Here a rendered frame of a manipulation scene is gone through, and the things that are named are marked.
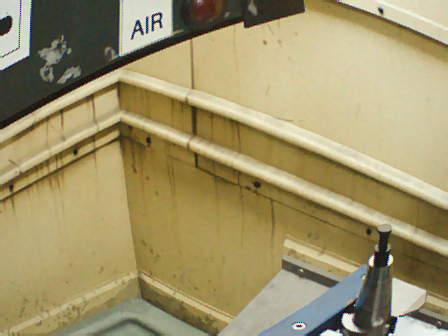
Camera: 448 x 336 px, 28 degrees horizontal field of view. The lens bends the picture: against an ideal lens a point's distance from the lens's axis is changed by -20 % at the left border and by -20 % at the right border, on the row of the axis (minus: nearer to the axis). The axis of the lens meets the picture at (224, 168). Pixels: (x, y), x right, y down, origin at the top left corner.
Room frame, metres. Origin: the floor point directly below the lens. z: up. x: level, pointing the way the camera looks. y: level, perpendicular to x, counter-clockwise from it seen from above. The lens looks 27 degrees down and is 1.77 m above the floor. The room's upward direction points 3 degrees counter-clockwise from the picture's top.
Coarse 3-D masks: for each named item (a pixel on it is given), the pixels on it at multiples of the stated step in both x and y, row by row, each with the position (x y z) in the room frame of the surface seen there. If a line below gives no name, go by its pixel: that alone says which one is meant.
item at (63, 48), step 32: (32, 0) 0.37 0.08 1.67; (64, 0) 0.38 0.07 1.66; (96, 0) 0.39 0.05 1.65; (32, 32) 0.37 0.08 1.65; (64, 32) 0.38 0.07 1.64; (96, 32) 0.40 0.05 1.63; (192, 32) 0.44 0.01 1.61; (32, 64) 0.37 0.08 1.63; (64, 64) 0.38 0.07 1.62; (96, 64) 0.40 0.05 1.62; (128, 64) 0.42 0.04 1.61; (0, 96) 0.35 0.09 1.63; (32, 96) 0.37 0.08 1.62; (0, 128) 0.36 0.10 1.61
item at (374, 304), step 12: (372, 264) 0.73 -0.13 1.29; (372, 276) 0.72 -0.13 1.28; (384, 276) 0.72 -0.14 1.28; (372, 288) 0.72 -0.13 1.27; (384, 288) 0.72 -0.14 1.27; (360, 300) 0.72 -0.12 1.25; (372, 300) 0.71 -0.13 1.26; (384, 300) 0.71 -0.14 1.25; (360, 312) 0.72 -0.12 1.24; (372, 312) 0.71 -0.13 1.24; (384, 312) 0.71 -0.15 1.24; (360, 324) 0.71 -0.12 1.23; (372, 324) 0.71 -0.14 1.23
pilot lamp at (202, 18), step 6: (198, 0) 0.43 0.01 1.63; (204, 0) 0.43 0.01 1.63; (210, 0) 0.43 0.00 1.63; (216, 0) 0.44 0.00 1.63; (222, 0) 0.44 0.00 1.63; (198, 6) 0.43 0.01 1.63; (204, 6) 0.43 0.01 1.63; (210, 6) 0.43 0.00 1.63; (216, 6) 0.44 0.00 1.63; (222, 6) 0.44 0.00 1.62; (198, 12) 0.43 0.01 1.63; (204, 12) 0.43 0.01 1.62; (210, 12) 0.43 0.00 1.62; (216, 12) 0.44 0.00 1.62; (198, 18) 0.43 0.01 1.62; (204, 18) 0.43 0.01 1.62; (210, 18) 0.43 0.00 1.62; (216, 18) 0.44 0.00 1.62
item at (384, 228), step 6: (378, 228) 0.73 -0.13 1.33; (384, 228) 0.73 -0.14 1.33; (390, 228) 0.73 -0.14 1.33; (384, 234) 0.72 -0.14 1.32; (384, 240) 0.73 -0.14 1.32; (378, 246) 0.73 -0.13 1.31; (384, 246) 0.73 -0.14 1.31; (390, 246) 0.73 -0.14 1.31; (378, 252) 0.72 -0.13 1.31; (384, 252) 0.72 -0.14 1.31; (378, 258) 0.72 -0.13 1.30; (384, 258) 0.72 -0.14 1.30; (378, 264) 0.72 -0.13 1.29; (384, 264) 0.72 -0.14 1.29
